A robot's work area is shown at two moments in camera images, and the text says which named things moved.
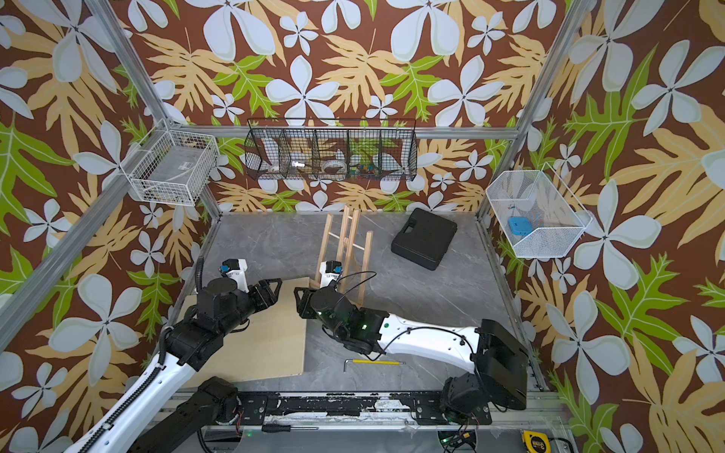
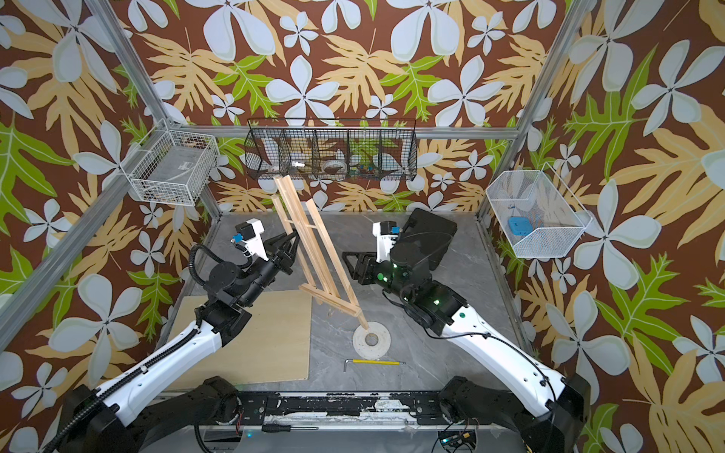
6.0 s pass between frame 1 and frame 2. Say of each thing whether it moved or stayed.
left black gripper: moved
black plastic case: stayed
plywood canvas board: stayed
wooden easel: moved
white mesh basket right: stayed
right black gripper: moved
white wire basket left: stayed
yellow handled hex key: stayed
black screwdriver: stayed
